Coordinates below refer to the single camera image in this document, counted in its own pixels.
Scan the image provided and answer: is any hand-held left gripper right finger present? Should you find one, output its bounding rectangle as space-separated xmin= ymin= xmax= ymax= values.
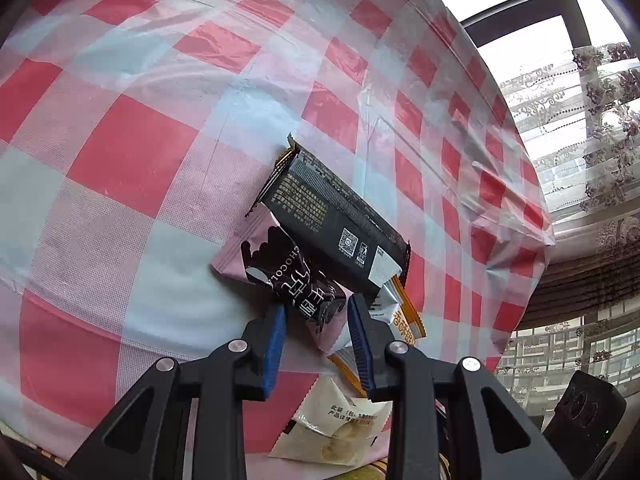
xmin=347 ymin=292 xmax=576 ymax=480

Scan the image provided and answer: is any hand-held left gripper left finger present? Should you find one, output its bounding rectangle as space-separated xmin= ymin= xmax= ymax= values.
xmin=65 ymin=304 xmax=287 ymax=480

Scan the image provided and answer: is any pink chocolate snack packet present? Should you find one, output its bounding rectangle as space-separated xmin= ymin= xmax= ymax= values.
xmin=210 ymin=208 xmax=353 ymax=356

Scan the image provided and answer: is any orange and white snack packet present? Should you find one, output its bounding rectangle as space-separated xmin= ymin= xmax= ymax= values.
xmin=327 ymin=275 xmax=426 ymax=401

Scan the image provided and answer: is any white cookie packet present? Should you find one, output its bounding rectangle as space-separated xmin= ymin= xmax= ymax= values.
xmin=268 ymin=374 xmax=396 ymax=467

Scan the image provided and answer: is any brown pleated curtain band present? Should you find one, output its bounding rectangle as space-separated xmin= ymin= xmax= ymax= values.
xmin=515 ymin=255 xmax=640 ymax=331

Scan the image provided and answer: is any striped seat cushion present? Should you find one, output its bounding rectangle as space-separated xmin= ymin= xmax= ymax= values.
xmin=360 ymin=457 xmax=398 ymax=480

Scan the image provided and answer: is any black snack bar packet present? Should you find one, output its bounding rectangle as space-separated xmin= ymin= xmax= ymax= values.
xmin=250 ymin=133 xmax=411 ymax=297

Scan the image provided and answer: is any red checkered plastic tablecloth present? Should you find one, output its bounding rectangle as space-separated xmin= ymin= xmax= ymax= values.
xmin=0 ymin=0 xmax=556 ymax=466

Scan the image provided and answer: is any sheer floral lace curtain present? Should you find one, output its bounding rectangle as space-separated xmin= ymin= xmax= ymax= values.
xmin=495 ymin=42 xmax=640 ymax=416

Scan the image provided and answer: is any dark window frame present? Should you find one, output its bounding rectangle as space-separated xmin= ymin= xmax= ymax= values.
xmin=460 ymin=0 xmax=640 ymax=61

